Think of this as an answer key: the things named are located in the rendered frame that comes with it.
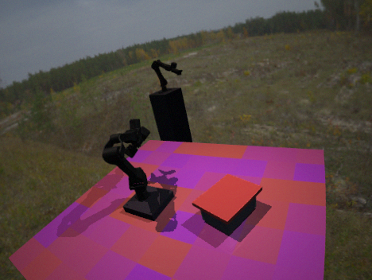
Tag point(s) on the red square lid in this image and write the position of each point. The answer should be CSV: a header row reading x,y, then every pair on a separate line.
x,y
227,198

